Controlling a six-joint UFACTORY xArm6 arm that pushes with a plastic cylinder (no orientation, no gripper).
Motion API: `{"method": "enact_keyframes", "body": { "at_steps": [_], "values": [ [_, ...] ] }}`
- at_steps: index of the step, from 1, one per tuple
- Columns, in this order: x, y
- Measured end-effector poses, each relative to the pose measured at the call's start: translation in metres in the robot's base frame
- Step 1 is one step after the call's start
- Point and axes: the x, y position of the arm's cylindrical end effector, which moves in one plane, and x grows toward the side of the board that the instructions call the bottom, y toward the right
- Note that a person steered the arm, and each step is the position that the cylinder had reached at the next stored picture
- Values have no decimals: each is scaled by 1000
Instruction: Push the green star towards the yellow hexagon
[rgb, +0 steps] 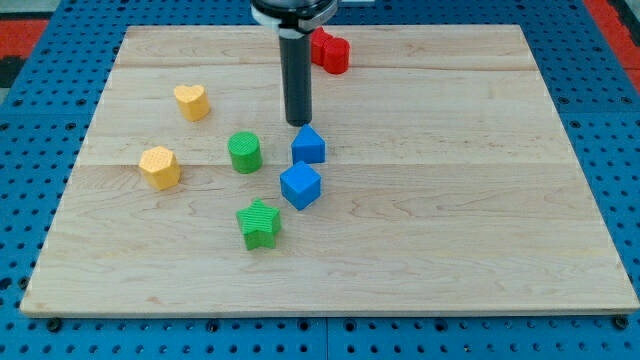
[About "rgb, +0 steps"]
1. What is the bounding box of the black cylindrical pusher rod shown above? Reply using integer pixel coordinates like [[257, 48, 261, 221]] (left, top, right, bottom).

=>
[[279, 34, 312, 127]]

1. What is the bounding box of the green star block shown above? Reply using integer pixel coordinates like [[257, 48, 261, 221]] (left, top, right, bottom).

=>
[[236, 198, 281, 250]]

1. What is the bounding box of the yellow hexagon block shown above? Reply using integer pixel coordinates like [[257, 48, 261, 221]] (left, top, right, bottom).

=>
[[138, 146, 181, 190]]

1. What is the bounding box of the red crescent block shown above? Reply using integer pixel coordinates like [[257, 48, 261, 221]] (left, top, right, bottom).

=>
[[311, 27, 333, 66]]

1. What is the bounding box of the red octagon block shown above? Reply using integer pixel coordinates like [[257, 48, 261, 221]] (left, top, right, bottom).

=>
[[323, 37, 351, 75]]

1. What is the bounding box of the blue pentagon house block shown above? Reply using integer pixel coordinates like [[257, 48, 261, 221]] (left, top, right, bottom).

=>
[[291, 124, 326, 164]]

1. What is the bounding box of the green cylinder block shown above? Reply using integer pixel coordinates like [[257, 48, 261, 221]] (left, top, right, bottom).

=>
[[227, 131, 262, 174]]

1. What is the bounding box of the yellow heart block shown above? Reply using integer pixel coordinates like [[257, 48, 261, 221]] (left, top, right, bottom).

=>
[[174, 84, 211, 122]]

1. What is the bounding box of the blue cube block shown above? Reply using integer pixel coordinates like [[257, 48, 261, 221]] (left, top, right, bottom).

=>
[[280, 161, 322, 210]]

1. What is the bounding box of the wooden board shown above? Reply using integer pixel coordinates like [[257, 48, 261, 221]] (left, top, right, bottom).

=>
[[21, 25, 639, 318]]

